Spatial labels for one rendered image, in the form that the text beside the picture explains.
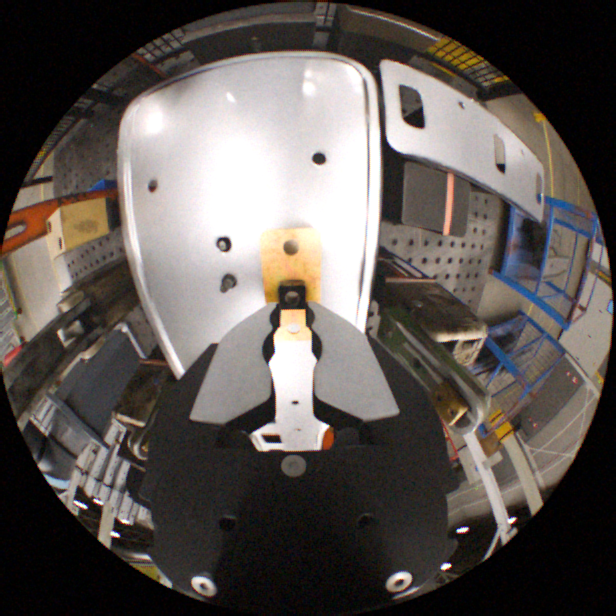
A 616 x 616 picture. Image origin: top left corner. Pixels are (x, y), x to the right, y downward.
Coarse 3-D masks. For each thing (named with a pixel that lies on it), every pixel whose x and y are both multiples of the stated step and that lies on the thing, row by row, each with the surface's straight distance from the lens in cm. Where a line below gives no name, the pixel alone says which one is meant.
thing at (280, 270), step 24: (264, 240) 12; (312, 240) 12; (264, 264) 13; (288, 264) 13; (312, 264) 13; (264, 288) 13; (288, 288) 12; (312, 288) 13; (288, 312) 14; (288, 336) 15
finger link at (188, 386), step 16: (208, 352) 9; (192, 368) 8; (176, 384) 8; (192, 384) 8; (176, 400) 8; (192, 400) 7; (160, 416) 8; (176, 416) 7; (160, 432) 7; (176, 432) 7; (192, 432) 7; (208, 432) 6; (224, 432) 7; (160, 448) 7; (176, 448) 7; (192, 448) 6; (208, 448) 6; (160, 464) 7; (144, 480) 7; (144, 496) 7
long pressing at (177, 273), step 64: (256, 64) 19; (320, 64) 19; (128, 128) 22; (192, 128) 18; (256, 128) 16; (320, 128) 15; (128, 192) 20; (192, 192) 16; (256, 192) 14; (320, 192) 14; (128, 256) 21; (192, 256) 17; (256, 256) 15; (192, 320) 20; (320, 448) 44
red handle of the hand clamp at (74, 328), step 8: (72, 320) 21; (80, 320) 21; (64, 328) 22; (72, 328) 21; (80, 328) 21; (64, 336) 22; (72, 336) 22; (80, 336) 22; (24, 344) 28; (8, 352) 31; (16, 352) 28; (8, 360) 30
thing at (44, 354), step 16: (80, 304) 20; (64, 320) 20; (48, 336) 20; (96, 336) 21; (32, 352) 20; (48, 352) 21; (64, 352) 21; (80, 352) 21; (16, 368) 20; (32, 368) 21; (48, 368) 21; (64, 368) 20; (16, 384) 21; (32, 384) 21; (48, 384) 20; (16, 400) 22; (32, 400) 21; (16, 416) 22
